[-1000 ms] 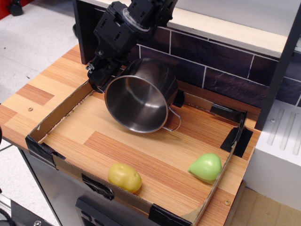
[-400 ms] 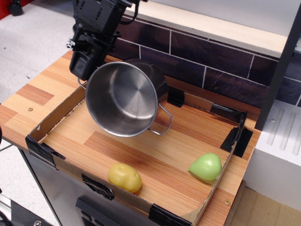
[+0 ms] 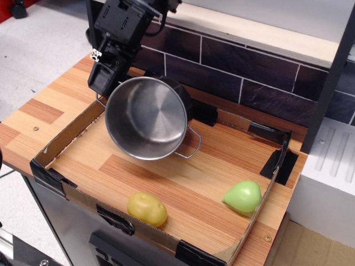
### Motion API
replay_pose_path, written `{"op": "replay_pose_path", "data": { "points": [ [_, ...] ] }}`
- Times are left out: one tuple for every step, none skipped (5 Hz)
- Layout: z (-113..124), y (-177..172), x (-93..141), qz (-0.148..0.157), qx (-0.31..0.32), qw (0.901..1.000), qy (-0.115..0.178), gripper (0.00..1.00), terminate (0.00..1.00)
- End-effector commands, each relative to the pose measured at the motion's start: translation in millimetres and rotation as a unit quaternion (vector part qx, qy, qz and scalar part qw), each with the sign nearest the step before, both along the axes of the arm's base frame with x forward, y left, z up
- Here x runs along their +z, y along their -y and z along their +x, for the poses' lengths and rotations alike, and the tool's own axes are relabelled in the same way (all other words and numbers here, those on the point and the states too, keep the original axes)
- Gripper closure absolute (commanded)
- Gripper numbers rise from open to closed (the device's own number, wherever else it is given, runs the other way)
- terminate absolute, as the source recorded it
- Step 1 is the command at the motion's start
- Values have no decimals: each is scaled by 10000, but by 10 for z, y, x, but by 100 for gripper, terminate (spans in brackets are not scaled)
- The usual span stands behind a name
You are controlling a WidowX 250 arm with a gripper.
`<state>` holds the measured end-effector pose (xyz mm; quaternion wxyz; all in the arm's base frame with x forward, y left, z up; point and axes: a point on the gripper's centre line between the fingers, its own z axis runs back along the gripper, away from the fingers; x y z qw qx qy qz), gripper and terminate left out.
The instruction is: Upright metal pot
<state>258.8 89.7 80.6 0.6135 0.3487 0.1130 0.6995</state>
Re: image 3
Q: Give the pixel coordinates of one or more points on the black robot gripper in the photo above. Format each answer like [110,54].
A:
[118,27]

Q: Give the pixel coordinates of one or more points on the green plastic pear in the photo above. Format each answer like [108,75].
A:
[243,197]

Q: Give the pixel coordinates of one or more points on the black caster wheel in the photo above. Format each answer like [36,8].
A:
[18,9]

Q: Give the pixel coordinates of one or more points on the light wooden shelf board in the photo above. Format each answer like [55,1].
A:
[271,39]

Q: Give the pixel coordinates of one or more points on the dark wooden post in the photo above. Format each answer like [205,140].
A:
[99,39]
[330,84]

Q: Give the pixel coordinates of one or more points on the white dish drainer sink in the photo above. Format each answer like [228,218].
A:
[323,200]

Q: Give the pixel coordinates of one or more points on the black oven control panel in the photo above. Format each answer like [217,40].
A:
[127,253]

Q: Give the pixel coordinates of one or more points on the dark wooden left post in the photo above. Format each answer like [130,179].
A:
[99,39]

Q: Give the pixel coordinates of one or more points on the dark wooden right post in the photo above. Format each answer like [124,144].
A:
[330,84]

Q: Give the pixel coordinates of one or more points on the stainless steel pot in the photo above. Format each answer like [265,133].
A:
[148,117]

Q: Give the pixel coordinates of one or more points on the yellow plastic potato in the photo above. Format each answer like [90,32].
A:
[147,208]

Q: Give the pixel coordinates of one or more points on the red object top left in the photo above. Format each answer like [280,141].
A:
[5,13]

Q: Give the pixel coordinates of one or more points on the cardboard fence with black tape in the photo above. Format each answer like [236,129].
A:
[84,182]

